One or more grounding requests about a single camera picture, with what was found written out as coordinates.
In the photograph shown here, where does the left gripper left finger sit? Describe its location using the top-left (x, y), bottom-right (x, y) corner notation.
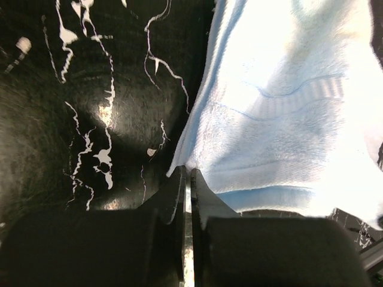
top-left (139, 166), bottom-right (187, 286)

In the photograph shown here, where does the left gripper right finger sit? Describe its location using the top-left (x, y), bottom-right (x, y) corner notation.
top-left (190, 169), bottom-right (239, 286)

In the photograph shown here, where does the light blue towel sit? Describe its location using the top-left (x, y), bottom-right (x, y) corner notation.
top-left (170, 1), bottom-right (382, 230)

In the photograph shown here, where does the black marble pattern mat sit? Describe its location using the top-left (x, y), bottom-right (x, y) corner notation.
top-left (0, 0), bottom-right (383, 258)

